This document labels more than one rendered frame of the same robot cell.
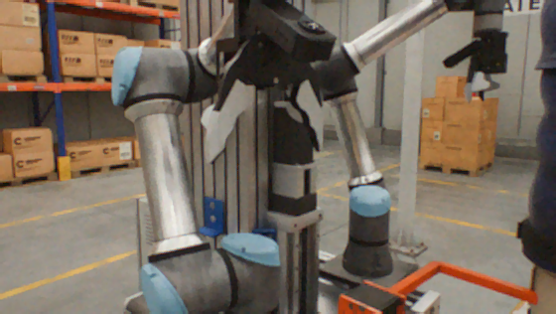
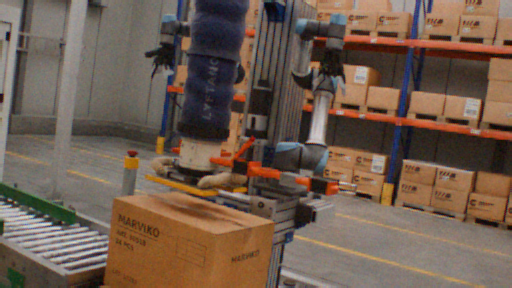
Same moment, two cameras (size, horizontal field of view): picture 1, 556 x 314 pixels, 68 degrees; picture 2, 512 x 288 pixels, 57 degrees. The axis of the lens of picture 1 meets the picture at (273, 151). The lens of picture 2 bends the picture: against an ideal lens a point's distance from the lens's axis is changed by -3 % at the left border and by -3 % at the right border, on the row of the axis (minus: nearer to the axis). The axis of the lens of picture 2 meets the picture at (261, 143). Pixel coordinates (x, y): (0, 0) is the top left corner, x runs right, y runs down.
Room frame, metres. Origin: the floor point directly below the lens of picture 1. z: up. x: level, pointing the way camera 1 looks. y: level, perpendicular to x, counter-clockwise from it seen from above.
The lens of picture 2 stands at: (0.49, -2.64, 1.43)
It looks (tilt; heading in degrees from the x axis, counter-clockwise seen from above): 4 degrees down; 78
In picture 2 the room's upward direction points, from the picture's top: 8 degrees clockwise
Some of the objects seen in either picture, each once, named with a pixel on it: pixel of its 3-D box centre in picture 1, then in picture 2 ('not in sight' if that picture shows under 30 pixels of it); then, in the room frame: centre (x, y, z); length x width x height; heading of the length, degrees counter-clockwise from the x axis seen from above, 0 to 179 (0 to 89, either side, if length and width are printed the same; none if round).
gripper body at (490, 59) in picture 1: (487, 54); (331, 63); (1.20, -0.61, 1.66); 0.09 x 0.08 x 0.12; 49
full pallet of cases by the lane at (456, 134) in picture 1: (459, 122); not in sight; (7.73, -3.53, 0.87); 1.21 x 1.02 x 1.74; 139
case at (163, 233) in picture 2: not in sight; (188, 253); (0.70, -0.57, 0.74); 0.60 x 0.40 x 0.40; 134
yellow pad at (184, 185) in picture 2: not in sight; (181, 180); (0.62, -0.64, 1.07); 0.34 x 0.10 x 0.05; 133
